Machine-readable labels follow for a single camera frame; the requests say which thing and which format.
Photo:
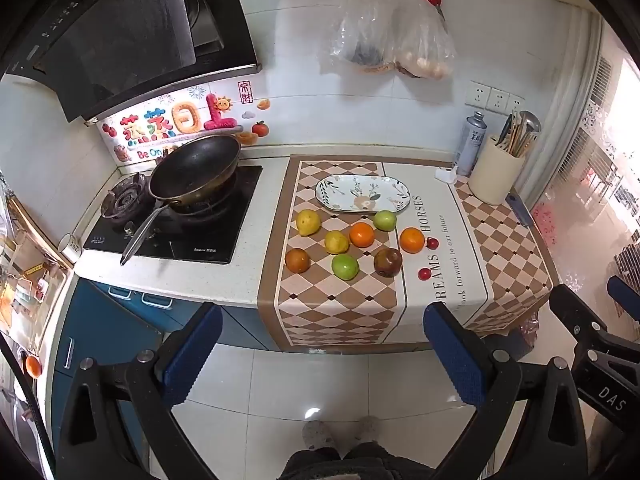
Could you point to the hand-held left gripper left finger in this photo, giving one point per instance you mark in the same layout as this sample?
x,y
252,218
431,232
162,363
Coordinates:
x,y
192,355

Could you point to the orange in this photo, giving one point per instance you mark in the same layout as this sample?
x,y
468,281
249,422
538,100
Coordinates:
x,y
412,240
362,234

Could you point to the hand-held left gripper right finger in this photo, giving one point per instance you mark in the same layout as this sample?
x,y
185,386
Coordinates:
x,y
455,355

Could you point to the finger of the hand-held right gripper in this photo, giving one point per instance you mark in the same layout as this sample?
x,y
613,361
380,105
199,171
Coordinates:
x,y
622,294
575,312

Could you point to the blue kitchen cabinet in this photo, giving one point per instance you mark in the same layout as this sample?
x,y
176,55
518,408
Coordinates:
x,y
100,330

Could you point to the metal ladle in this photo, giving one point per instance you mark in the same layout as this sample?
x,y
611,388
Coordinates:
x,y
528,121

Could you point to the black wok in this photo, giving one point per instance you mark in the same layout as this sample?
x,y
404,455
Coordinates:
x,y
195,165

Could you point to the brown checkered table mat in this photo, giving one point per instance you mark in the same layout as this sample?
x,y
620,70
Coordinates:
x,y
325,305

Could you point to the white wall socket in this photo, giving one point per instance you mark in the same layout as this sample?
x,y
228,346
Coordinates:
x,y
477,93
515,105
498,99

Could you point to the black range hood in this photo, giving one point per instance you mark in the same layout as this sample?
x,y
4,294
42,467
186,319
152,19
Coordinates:
x,y
125,35

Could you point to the yellow pear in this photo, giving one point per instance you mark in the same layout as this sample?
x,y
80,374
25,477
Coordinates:
x,y
336,241
307,221

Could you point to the reddish orange tangerine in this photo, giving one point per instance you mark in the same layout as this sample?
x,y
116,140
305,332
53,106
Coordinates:
x,y
297,260

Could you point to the blue knife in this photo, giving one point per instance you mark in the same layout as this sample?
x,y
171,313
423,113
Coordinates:
x,y
520,210

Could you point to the clear plastic bag dark contents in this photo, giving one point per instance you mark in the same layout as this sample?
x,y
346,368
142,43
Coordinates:
x,y
360,35

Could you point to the dark red apple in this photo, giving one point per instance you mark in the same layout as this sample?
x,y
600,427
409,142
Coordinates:
x,y
388,261

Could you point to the floral oval plate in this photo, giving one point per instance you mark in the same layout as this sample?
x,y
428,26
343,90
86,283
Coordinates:
x,y
350,192

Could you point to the red cherry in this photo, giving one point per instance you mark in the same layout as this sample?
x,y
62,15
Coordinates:
x,y
424,274
432,243

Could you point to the bright green apple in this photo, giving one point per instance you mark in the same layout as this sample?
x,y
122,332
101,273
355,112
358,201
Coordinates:
x,y
345,266

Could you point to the pale green apple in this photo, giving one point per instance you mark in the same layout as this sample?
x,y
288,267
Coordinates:
x,y
384,220

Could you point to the person's legs in dark pants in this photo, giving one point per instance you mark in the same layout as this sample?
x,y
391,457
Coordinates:
x,y
345,465

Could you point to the grey slipper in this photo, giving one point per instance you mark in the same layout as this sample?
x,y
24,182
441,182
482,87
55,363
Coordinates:
x,y
316,434
369,429

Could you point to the clear plastic bag of eggs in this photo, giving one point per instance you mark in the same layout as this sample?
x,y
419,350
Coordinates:
x,y
425,50

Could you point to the cream utensil holder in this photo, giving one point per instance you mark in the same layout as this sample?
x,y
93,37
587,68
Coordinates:
x,y
495,175

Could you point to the bundle of chopsticks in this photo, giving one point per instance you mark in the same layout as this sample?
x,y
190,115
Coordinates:
x,y
515,137

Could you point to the grey spray can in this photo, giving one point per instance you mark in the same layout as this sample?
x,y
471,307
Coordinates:
x,y
470,145

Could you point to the black gas stove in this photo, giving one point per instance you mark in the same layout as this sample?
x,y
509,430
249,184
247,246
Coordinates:
x,y
200,245

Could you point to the colourful wall sticker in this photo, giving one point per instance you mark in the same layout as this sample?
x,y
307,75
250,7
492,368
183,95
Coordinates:
x,y
190,117

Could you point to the white cup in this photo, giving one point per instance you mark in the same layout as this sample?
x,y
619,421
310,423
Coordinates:
x,y
70,248

